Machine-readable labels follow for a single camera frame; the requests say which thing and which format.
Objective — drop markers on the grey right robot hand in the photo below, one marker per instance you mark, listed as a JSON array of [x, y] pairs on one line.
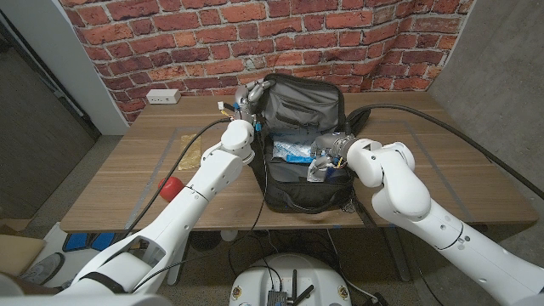
[[333, 146]]

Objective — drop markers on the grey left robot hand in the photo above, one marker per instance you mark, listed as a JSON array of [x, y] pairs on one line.
[[244, 100]]

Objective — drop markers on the small white packet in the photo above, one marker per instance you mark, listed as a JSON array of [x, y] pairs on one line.
[[316, 175]]

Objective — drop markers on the black backpack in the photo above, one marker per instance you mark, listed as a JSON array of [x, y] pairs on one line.
[[297, 102]]

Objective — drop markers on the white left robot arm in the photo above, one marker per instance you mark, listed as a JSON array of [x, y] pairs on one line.
[[183, 212]]

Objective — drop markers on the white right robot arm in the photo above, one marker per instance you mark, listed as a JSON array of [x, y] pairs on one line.
[[404, 195]]

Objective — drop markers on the red ball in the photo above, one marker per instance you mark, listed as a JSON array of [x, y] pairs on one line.
[[171, 189]]

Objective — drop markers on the blue white baby wipes pack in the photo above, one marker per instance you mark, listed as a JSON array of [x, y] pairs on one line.
[[291, 149]]

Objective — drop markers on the red brick print backdrop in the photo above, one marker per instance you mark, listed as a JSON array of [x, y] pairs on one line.
[[263, 38]]

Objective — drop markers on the yellowish foil patch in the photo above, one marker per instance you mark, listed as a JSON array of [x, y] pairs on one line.
[[191, 151]]

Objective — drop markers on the white power strip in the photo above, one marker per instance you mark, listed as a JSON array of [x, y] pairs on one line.
[[163, 96]]

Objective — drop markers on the grey tape outline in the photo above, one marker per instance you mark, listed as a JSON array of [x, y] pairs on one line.
[[450, 187]]

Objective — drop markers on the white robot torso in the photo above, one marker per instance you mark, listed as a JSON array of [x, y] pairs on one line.
[[289, 272]]

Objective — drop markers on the dark table leg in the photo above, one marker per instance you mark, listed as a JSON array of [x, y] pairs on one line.
[[399, 263]]

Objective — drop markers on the black antenna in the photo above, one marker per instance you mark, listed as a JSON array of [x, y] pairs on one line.
[[307, 293], [294, 282]]

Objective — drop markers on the small grey computer box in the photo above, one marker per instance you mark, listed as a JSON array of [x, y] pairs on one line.
[[277, 298]]

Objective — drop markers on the white table leg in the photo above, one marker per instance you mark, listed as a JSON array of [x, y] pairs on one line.
[[174, 276]]

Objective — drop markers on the blue object under table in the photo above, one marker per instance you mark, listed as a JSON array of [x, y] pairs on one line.
[[76, 242]]

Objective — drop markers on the grey sneaker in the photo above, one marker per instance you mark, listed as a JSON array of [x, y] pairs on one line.
[[42, 268]]

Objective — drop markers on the tan cardboard box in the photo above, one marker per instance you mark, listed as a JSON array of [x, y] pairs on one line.
[[21, 255]]

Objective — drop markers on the person's brown trouser leg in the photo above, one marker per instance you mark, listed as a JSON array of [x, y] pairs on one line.
[[30, 287]]

